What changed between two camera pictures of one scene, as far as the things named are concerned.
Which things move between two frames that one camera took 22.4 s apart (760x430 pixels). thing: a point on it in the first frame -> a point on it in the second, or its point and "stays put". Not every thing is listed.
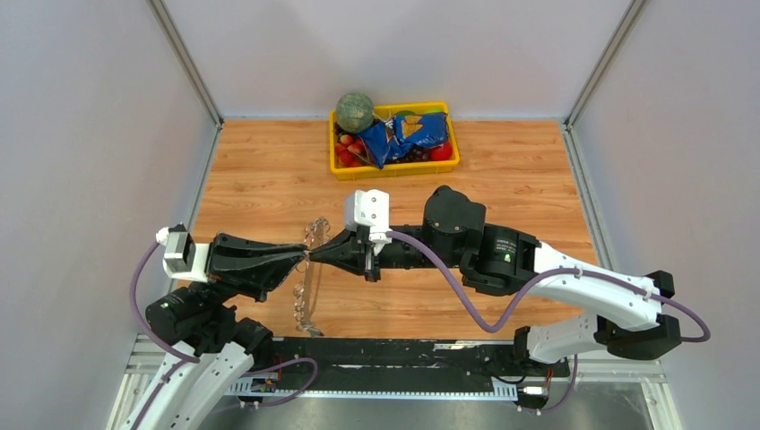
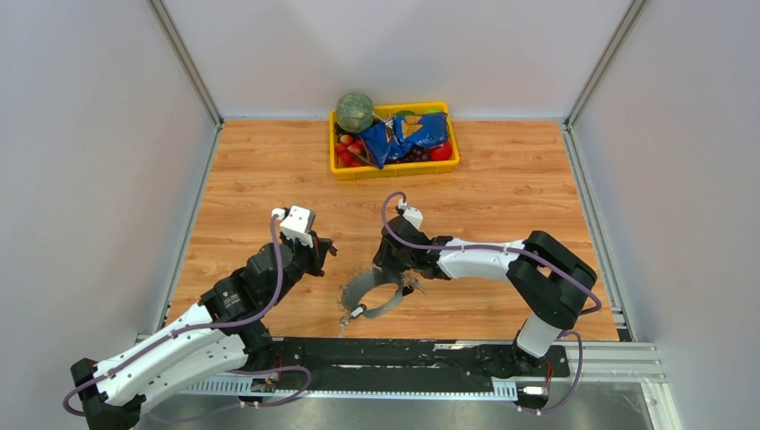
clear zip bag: (306, 290) -> (354, 285)
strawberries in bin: (349, 151) stays put
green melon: (354, 112) stays put
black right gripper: (351, 251) -> (384, 258)
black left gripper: (246, 264) -> (321, 246)
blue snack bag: (384, 142) stays put
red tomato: (441, 152) stays put
